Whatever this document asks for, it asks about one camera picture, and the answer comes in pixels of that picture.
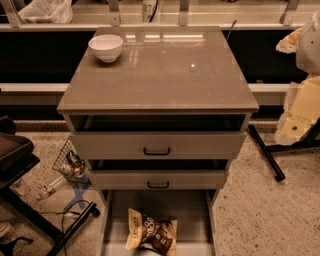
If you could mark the clear plastic bottle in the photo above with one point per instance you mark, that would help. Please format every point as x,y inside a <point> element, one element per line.
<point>49,189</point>

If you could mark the top grey drawer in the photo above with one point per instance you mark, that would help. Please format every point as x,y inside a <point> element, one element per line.
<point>157,145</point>

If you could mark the white plastic bag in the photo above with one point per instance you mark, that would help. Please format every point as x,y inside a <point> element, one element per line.
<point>47,11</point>

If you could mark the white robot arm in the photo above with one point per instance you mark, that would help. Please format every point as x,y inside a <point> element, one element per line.
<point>305,43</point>

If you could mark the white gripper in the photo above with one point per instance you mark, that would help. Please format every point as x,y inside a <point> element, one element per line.
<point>310,50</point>

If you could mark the black stand base left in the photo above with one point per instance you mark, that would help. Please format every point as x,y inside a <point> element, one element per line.
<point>59,237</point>

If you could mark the grey drawer cabinet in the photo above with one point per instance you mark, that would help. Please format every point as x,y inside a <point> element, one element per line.
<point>166,79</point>

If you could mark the blue tape cross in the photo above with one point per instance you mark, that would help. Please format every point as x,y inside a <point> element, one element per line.
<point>79,189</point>

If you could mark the dark tray left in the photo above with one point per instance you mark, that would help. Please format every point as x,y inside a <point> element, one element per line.
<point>12,149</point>

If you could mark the black table leg right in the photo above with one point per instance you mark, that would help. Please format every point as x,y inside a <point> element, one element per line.
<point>279,175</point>

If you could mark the white ceramic bowl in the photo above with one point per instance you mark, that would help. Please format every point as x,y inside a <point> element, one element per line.
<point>106,48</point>

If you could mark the wire mesh basket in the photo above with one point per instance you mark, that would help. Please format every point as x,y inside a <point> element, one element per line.
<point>70,165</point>

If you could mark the brown chip bag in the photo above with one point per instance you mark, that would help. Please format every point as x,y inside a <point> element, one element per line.
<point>149,233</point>

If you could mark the middle grey drawer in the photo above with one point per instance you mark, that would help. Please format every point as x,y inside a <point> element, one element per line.
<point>160,179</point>

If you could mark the open bottom grey drawer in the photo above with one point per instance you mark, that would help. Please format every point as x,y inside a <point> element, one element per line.
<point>191,208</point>

